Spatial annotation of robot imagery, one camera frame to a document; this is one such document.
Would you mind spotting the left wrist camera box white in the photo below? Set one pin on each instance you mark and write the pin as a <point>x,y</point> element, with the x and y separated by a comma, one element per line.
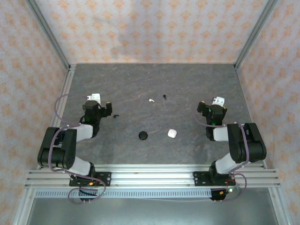
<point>96,96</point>

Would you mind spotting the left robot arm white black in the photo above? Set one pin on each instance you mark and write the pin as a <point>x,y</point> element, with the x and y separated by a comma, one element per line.
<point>58,152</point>

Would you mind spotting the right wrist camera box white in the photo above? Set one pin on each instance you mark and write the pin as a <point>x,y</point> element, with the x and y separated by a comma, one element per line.
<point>220,100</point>

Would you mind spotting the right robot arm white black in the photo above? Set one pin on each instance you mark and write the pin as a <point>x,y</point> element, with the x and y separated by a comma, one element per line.
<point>256,145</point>

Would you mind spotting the aluminium side rail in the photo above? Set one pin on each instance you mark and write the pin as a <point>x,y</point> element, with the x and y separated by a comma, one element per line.
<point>68,75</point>
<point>280,208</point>

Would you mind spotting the aluminium frame post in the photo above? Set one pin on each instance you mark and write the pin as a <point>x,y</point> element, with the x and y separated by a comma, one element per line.
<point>257,30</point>
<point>48,30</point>

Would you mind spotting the circuit board with green light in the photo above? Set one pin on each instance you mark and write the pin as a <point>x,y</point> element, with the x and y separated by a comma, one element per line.
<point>221,192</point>

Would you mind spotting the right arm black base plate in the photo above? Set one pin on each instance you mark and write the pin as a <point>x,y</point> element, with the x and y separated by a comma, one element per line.
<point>199,178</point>

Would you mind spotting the grey metal sheet panel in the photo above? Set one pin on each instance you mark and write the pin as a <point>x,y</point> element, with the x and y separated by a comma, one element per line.
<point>152,213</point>

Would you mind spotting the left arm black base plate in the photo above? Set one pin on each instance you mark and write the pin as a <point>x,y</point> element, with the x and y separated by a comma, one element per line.
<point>105,179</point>

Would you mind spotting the black round earbud charging case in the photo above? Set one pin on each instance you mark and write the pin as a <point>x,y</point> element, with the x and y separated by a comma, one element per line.
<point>143,135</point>

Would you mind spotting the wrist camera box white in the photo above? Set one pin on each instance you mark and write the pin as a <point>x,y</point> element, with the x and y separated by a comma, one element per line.
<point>96,96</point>
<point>220,100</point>

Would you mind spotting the white earbud charging case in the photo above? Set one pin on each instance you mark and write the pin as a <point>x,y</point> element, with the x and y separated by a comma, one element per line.
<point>172,133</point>

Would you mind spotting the aluminium mounting rail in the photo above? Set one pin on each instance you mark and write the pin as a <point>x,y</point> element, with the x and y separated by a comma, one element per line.
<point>152,175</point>

